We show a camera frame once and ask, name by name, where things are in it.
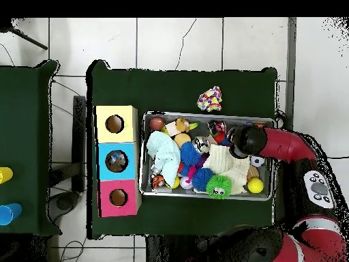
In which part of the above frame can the crushed silver drink can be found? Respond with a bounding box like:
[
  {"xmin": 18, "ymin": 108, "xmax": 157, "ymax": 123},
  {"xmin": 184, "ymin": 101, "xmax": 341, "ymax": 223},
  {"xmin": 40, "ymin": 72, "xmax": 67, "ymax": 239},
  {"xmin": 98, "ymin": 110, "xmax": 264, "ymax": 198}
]
[{"xmin": 192, "ymin": 136, "xmax": 211, "ymax": 154}]

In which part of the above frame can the colourful polka dot cloth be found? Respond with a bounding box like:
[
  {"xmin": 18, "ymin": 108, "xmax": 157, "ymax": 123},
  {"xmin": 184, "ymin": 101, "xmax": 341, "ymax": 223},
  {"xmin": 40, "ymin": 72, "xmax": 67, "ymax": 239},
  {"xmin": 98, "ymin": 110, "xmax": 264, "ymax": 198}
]
[{"xmin": 196, "ymin": 85, "xmax": 223, "ymax": 113}]

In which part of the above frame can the wooden box with three holes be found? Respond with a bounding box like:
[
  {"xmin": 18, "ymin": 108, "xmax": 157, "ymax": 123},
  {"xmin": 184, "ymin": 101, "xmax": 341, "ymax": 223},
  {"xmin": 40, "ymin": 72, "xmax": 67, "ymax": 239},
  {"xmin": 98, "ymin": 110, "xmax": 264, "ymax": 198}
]
[{"xmin": 93, "ymin": 104, "xmax": 142, "ymax": 219}]

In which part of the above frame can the light blue waffle cloth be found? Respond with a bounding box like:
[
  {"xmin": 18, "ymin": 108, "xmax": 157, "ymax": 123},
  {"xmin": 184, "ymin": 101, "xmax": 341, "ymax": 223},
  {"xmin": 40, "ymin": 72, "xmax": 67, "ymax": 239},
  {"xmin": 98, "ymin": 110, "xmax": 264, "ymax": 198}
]
[{"xmin": 146, "ymin": 130, "xmax": 181, "ymax": 188}]

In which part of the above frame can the blue spiky rubber ball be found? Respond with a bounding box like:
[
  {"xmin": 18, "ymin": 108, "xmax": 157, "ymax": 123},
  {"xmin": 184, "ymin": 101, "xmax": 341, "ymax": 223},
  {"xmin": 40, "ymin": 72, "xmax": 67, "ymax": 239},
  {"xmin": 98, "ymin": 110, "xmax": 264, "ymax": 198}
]
[
  {"xmin": 179, "ymin": 141, "xmax": 202, "ymax": 166},
  {"xmin": 191, "ymin": 166, "xmax": 215, "ymax": 192}
]

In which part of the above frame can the brown football toy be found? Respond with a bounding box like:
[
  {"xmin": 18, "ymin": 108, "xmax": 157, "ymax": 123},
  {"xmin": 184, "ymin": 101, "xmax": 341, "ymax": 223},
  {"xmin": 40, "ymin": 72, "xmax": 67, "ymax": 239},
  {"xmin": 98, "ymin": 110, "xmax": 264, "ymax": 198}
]
[{"xmin": 149, "ymin": 116, "xmax": 165, "ymax": 132}]

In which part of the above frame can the orange tiger striped toy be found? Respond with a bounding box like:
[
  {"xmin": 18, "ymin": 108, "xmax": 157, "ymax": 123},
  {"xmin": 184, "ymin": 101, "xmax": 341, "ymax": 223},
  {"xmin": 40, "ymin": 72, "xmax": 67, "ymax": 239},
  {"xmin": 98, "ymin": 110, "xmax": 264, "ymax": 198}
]
[{"xmin": 150, "ymin": 174, "xmax": 166, "ymax": 190}]

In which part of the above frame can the cream waffle cloth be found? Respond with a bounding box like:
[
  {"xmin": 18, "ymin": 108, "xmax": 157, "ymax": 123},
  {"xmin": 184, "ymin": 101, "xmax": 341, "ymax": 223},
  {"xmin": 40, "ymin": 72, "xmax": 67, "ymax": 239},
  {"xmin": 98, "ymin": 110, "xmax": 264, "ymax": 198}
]
[{"xmin": 202, "ymin": 143, "xmax": 252, "ymax": 196}]

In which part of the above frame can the dark green table cloth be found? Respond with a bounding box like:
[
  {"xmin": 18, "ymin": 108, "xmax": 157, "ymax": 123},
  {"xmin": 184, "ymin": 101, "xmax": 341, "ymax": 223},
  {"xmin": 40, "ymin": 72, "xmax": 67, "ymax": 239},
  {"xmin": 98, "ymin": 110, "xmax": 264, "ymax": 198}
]
[
  {"xmin": 0, "ymin": 60, "xmax": 62, "ymax": 237},
  {"xmin": 86, "ymin": 60, "xmax": 278, "ymax": 241}
]

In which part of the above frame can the green spiky rubber ball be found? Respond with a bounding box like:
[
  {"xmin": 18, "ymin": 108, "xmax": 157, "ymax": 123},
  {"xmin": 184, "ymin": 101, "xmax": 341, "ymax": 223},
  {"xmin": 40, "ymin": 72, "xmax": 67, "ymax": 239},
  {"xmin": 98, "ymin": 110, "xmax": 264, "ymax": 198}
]
[{"xmin": 205, "ymin": 174, "xmax": 233, "ymax": 200}]

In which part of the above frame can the black and white soccer ball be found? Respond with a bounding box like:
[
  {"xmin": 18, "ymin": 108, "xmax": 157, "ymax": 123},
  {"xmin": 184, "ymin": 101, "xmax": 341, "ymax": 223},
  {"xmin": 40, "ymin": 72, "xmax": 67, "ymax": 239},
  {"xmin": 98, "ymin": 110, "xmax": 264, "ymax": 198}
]
[{"xmin": 249, "ymin": 156, "xmax": 266, "ymax": 168}]

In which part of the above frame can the yellow foam ball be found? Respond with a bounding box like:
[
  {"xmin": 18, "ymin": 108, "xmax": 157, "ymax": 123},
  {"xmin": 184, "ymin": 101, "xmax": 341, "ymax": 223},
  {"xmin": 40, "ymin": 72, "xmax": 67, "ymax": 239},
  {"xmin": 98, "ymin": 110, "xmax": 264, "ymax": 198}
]
[{"xmin": 247, "ymin": 177, "xmax": 264, "ymax": 194}]

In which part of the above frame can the gray round floor base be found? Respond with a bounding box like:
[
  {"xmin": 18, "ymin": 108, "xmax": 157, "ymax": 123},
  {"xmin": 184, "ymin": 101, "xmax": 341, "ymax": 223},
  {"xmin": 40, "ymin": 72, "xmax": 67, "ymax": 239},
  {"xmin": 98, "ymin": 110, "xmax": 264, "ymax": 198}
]
[{"xmin": 48, "ymin": 190, "xmax": 80, "ymax": 222}]

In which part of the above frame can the yellow cylinder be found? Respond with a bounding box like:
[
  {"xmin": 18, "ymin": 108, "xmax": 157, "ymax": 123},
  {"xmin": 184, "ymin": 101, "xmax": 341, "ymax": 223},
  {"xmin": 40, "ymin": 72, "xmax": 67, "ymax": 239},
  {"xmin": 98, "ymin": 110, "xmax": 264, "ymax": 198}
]
[{"xmin": 0, "ymin": 166, "xmax": 14, "ymax": 185}]

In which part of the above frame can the blue cylinder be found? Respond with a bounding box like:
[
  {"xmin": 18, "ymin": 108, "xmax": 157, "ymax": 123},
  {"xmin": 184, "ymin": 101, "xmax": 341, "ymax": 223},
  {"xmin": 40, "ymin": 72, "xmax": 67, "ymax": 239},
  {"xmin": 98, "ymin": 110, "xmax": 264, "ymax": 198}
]
[{"xmin": 0, "ymin": 202, "xmax": 23, "ymax": 227}]

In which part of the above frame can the black tripod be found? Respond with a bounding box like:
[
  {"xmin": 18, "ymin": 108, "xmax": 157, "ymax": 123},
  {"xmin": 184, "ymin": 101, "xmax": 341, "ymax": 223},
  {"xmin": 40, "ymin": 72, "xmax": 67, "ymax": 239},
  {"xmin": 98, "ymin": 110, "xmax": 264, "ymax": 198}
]
[{"xmin": 0, "ymin": 18, "xmax": 48, "ymax": 51}]

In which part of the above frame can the silver wire mesh bin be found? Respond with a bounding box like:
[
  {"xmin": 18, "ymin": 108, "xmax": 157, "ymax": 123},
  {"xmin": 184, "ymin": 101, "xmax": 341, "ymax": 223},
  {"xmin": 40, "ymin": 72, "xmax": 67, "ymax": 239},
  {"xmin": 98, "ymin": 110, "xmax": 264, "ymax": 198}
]
[{"xmin": 139, "ymin": 110, "xmax": 277, "ymax": 202}]

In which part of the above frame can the black frame stand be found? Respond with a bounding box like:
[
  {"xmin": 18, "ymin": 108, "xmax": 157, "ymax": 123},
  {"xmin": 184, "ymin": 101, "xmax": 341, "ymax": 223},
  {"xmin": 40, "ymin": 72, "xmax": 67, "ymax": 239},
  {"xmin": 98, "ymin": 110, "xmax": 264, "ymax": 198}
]
[{"xmin": 48, "ymin": 95, "xmax": 87, "ymax": 193}]

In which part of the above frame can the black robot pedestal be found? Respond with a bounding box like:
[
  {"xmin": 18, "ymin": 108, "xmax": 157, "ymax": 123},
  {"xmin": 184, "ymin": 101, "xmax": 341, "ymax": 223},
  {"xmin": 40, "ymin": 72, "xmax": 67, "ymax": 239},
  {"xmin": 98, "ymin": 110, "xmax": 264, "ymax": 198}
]
[{"xmin": 145, "ymin": 235, "xmax": 202, "ymax": 262}]

